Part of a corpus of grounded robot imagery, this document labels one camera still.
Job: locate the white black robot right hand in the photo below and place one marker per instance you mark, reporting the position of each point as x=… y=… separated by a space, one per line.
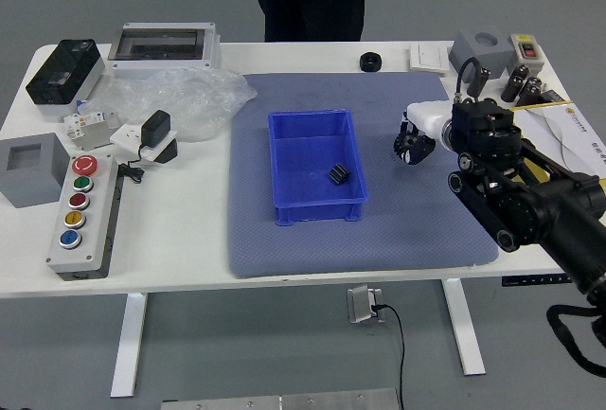
x=428 y=114

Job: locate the big black gear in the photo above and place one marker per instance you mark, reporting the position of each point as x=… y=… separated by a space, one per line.
x=413 y=150

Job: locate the small black gear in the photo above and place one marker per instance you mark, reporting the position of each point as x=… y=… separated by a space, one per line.
x=339 y=175

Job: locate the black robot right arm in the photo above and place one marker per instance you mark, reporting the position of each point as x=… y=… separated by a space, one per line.
x=544 y=211

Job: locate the black round nut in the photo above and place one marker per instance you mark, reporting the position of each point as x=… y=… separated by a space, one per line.
x=370 y=62

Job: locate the yellow white cardboard box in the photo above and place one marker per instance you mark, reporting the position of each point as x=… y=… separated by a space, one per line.
x=568 y=126

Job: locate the clear-lid grey distribution box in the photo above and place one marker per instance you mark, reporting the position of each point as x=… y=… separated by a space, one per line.
x=161 y=43

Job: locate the grey five-button control box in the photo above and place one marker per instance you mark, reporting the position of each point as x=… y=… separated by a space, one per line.
x=90 y=220

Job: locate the black box with white base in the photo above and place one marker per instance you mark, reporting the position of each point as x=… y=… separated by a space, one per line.
x=61 y=74

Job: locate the grey block with round hole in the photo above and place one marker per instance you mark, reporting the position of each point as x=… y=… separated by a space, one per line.
x=492 y=52

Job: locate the small black flat part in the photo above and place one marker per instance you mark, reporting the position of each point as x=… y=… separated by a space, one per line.
x=553 y=96

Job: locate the grey-blue foam mat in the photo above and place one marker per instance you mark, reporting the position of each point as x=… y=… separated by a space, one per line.
x=379 y=239

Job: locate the blue plastic bin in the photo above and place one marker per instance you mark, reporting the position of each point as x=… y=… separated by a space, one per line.
x=303 y=168

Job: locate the black table control panel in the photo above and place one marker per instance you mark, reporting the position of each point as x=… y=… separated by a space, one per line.
x=530 y=280

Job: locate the silver floor socket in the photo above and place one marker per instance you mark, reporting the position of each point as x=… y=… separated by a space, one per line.
x=360 y=303

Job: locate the white table leg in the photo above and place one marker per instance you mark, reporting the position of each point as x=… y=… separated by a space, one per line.
x=130 y=348
x=466 y=334

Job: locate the clear plastic bag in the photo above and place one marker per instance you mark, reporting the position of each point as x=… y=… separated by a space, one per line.
x=189 y=97

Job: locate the black block under socket plate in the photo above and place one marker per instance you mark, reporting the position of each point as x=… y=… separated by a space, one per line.
x=168 y=152

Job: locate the black power adapter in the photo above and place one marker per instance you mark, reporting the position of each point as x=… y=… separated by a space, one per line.
x=155 y=128

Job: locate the grey metal plate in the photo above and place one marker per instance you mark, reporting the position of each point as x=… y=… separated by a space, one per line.
x=222 y=403
x=341 y=399

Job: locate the white socket plate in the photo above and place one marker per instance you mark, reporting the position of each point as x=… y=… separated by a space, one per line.
x=124 y=135

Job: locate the white circuit breaker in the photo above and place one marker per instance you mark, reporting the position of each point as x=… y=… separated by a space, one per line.
x=90 y=130

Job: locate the grey block with square hole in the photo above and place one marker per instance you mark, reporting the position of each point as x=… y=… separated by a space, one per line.
x=28 y=187

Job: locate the white wall switch panel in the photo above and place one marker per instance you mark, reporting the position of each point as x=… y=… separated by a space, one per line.
x=428 y=57

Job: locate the grey two-button switch box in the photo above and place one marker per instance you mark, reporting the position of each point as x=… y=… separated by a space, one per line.
x=528 y=50

